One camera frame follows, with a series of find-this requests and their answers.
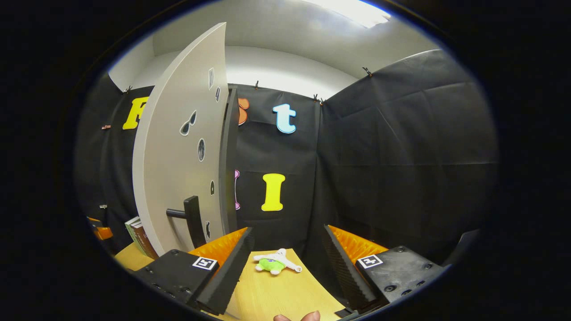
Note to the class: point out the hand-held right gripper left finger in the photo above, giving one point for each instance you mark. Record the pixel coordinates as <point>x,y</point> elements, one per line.
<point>229,272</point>

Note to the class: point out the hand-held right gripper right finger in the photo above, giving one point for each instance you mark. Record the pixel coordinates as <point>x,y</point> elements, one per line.
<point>347,272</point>

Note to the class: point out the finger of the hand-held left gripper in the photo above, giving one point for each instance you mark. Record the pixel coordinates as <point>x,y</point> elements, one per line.
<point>105,233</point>
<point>94,220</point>

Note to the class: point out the beige cabinet door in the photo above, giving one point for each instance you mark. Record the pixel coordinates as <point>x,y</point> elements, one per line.
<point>169,156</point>

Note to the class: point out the dark grey cabinet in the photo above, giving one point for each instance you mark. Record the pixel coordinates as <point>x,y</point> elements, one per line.
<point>228,156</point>

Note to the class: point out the green white plush toy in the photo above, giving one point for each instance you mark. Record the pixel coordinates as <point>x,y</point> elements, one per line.
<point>270,266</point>

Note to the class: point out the dark brown book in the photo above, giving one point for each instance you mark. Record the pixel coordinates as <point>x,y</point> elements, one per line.
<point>145,243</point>

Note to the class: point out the black backdrop cloth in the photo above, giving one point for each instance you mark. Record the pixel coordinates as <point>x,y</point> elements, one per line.
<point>401,156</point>

